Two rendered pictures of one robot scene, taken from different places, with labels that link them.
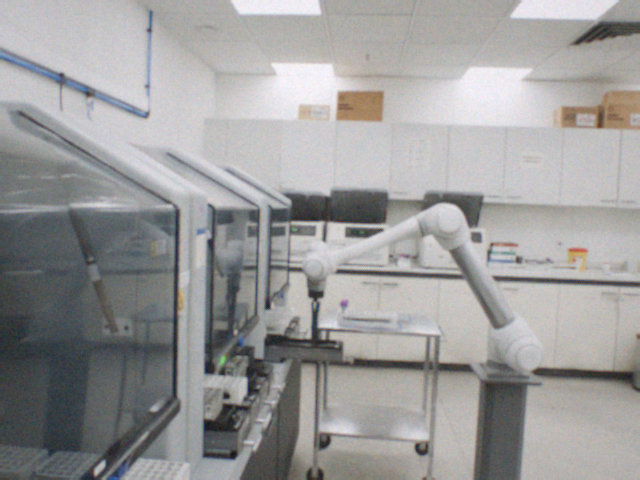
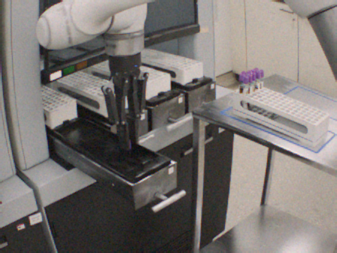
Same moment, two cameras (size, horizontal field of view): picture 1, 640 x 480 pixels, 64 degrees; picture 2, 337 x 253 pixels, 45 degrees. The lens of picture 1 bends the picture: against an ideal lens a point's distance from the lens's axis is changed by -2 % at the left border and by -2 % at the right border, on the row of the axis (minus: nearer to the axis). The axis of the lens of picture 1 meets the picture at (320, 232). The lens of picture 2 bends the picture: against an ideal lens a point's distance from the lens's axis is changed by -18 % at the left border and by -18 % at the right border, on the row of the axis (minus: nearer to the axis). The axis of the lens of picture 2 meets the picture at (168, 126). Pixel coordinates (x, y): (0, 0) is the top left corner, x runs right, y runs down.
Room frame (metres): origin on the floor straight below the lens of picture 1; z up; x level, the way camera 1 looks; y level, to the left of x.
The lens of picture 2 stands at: (1.56, -0.71, 1.36)
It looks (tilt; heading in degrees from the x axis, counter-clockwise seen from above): 26 degrees down; 39
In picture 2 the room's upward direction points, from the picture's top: 1 degrees counter-clockwise
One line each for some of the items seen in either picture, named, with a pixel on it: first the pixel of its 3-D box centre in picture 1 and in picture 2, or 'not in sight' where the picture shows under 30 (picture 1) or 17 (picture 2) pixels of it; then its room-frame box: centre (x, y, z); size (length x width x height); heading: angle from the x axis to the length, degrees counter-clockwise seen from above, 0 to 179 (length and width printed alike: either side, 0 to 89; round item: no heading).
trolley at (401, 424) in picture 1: (375, 395); (296, 224); (2.72, -0.33, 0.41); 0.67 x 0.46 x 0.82; 84
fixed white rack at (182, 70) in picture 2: (265, 313); (159, 65); (2.73, 0.28, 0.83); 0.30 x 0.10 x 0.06; 86
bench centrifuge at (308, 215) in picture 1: (295, 225); not in sight; (4.87, 0.24, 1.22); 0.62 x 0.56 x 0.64; 174
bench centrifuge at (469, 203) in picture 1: (450, 228); not in sight; (4.76, -1.19, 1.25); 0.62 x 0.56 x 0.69; 175
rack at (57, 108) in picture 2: not in sight; (40, 103); (2.27, 0.38, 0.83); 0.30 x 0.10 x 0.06; 86
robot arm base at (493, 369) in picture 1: (503, 364); not in sight; (2.30, -0.85, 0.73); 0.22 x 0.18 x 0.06; 176
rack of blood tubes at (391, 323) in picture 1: (367, 318); (282, 113); (2.61, -0.25, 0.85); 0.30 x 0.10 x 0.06; 83
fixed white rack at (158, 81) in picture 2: (259, 319); (125, 77); (2.57, 0.29, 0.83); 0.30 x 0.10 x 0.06; 86
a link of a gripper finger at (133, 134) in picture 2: not in sight; (132, 131); (2.31, 0.01, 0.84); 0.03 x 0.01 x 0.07; 86
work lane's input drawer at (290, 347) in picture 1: (271, 347); (72, 138); (2.26, 0.20, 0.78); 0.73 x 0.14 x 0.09; 86
